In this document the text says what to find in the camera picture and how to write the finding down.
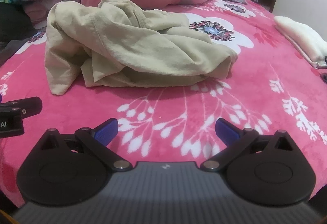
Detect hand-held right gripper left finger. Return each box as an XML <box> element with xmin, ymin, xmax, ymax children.
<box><xmin>40</xmin><ymin>118</ymin><xmax>132</xmax><ymax>171</ymax></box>

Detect white folded cloth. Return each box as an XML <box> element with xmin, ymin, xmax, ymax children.
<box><xmin>274</xmin><ymin>16</ymin><xmax>327</xmax><ymax>69</ymax></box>

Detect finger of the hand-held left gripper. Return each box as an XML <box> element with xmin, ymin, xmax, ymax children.
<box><xmin>0</xmin><ymin>97</ymin><xmax>43</xmax><ymax>115</ymax></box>

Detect pink floral blanket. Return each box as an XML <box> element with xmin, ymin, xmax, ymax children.
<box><xmin>0</xmin><ymin>0</ymin><xmax>327</xmax><ymax>208</ymax></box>

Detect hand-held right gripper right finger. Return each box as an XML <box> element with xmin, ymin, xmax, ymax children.
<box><xmin>200</xmin><ymin>118</ymin><xmax>295</xmax><ymax>172</ymax></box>

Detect beige pants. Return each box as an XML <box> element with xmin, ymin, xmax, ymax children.
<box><xmin>44</xmin><ymin>0</ymin><xmax>239</xmax><ymax>96</ymax></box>

